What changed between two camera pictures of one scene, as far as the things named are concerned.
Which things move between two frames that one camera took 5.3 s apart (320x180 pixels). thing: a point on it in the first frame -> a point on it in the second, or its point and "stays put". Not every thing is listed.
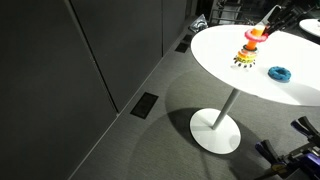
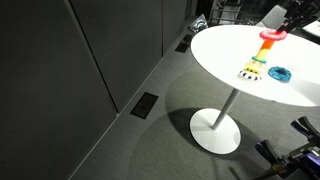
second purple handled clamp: x=278 y=163 stays put
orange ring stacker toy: x=247 y=56 -> x=252 y=69
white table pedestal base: x=214 y=130 stays put
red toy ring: x=250 y=36 -> x=273 y=34
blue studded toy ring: x=280 y=73 stays put
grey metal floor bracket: x=199 y=24 stays put
